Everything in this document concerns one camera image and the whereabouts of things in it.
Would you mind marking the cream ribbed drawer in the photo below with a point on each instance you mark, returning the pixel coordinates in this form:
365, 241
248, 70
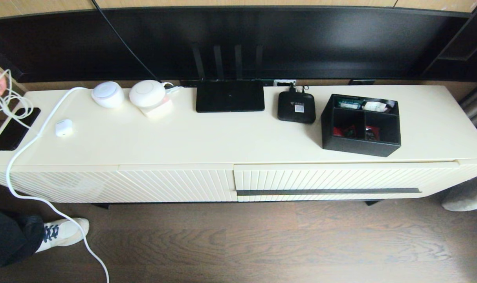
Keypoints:
321, 177

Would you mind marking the black shelf unit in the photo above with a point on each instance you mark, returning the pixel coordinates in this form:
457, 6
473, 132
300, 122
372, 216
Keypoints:
466, 59

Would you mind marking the white packet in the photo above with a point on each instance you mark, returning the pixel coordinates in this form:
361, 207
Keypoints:
376, 106

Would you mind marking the black compartment organizer box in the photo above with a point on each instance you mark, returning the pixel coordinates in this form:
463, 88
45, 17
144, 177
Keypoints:
360, 149

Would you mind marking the black set-top box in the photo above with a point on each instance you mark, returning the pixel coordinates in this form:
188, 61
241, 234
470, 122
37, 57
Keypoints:
289, 108

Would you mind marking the black smartphone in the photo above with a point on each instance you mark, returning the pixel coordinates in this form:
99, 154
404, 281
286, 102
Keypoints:
14, 129

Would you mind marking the white dome smart speaker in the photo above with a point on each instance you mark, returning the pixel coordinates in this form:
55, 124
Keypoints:
107, 94

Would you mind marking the green packet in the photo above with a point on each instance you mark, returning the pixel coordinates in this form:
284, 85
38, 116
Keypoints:
348, 104

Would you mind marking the cream ribbed cabinet front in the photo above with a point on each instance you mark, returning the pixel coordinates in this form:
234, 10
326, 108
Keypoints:
57, 184
175, 182

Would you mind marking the black trouser leg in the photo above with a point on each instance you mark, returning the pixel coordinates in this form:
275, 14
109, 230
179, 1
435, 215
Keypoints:
6, 236

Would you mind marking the red black snack packet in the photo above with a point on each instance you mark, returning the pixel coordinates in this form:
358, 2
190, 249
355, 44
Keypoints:
373, 133

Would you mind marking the pink white small box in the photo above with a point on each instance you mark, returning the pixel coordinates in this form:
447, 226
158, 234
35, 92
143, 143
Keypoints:
160, 111

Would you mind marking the black television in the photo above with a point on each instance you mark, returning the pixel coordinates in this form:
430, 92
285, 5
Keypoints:
301, 39

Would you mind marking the black router with antennas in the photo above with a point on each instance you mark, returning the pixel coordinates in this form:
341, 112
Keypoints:
230, 96

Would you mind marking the white earbuds case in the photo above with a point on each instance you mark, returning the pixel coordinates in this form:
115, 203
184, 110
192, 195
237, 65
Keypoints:
63, 128

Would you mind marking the white wall outlet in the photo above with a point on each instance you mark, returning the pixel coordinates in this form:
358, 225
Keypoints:
279, 83

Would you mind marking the white sneaker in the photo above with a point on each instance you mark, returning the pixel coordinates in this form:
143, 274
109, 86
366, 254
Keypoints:
65, 232

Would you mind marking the white slatted cabinet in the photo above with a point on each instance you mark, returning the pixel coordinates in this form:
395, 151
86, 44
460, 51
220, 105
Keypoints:
222, 137

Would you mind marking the white round flat device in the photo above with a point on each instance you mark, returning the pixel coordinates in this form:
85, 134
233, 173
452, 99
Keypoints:
146, 92

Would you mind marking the black television foot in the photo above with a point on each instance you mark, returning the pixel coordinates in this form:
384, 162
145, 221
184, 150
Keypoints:
362, 81
187, 83

